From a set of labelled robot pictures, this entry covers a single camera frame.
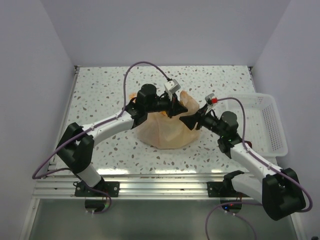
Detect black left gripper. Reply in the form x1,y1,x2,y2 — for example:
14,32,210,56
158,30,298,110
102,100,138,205
145,91,188,119

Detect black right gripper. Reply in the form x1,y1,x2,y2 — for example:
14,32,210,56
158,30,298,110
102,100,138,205
179,102,225,138

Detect banana print plastic bag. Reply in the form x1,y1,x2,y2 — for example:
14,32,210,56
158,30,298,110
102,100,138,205
135,90,200,149

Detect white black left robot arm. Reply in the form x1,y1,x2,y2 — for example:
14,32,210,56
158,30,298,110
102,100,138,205
56,80,188,197

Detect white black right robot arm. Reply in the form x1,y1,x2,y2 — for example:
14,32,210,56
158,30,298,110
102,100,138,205
179,108,306,221

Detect white perforated plastic basket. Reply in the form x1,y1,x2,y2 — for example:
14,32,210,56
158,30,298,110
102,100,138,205
229,93,288,158

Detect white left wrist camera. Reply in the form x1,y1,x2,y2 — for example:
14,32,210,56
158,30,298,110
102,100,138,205
164,79,181,97

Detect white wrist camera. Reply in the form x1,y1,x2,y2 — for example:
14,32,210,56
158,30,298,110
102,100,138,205
164,79,181,97
204,93,218,109

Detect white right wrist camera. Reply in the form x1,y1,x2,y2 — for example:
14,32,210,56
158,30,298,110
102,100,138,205
204,93,218,109

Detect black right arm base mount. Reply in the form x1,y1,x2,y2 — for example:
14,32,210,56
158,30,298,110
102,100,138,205
206,170,248,198

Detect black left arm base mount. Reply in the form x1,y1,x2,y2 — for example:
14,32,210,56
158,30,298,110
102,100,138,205
73,178,120,198

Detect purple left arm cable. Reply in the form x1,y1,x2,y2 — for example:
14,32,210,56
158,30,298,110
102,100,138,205
31,61,173,215

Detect aluminium table frame rail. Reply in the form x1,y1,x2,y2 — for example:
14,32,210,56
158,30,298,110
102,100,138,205
19,65,306,240

